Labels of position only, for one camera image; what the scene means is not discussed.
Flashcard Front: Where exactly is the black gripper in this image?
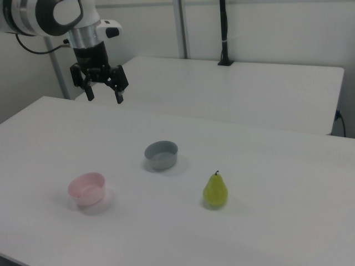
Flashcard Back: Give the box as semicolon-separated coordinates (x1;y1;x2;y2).
69;40;130;105

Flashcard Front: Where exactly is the green pear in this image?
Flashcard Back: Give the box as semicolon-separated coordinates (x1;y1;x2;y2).
202;170;229;210

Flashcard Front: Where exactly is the grey bowl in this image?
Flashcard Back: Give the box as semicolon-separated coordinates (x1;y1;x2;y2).
144;140;179;171

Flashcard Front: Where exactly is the pink bowl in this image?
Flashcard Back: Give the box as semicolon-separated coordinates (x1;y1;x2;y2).
67;172;107;206

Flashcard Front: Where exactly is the white side table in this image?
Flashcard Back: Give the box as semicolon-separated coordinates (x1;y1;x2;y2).
74;56;346;136

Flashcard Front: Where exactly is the black pole with clamp base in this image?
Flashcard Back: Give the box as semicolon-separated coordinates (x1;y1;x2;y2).
217;0;235;67

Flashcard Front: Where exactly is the slim grey wall post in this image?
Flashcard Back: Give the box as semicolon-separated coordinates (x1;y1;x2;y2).
43;35;70;100

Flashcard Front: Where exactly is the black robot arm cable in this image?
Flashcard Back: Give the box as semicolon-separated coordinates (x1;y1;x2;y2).
14;33;70;55

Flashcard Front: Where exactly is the wide grey wall post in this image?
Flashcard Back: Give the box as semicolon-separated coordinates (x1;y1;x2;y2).
172;0;191;59

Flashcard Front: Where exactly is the black cable with blue plug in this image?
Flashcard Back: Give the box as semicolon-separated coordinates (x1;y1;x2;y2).
334;109;347;137

